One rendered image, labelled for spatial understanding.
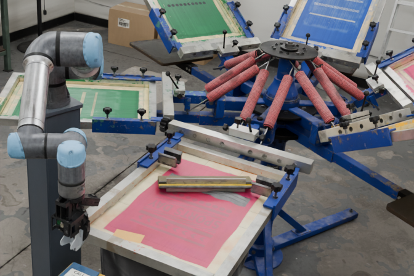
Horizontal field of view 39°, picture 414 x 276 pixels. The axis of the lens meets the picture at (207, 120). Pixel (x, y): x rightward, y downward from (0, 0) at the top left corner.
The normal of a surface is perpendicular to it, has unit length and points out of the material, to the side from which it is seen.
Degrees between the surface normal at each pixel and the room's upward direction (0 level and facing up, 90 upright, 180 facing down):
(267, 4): 90
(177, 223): 0
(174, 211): 0
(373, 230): 0
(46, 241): 90
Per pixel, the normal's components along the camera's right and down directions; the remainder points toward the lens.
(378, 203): 0.09, -0.90
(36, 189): -0.70, 0.25
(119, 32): -0.38, 0.37
